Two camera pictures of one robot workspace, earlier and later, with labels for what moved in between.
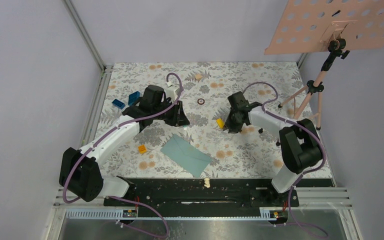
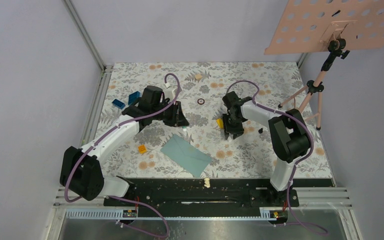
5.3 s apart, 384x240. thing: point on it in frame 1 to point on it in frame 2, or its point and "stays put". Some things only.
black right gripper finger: [230, 126] to [237, 134]
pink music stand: [342, 25] stays put
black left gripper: [182, 120] stays put
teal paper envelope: [186, 154] stays put
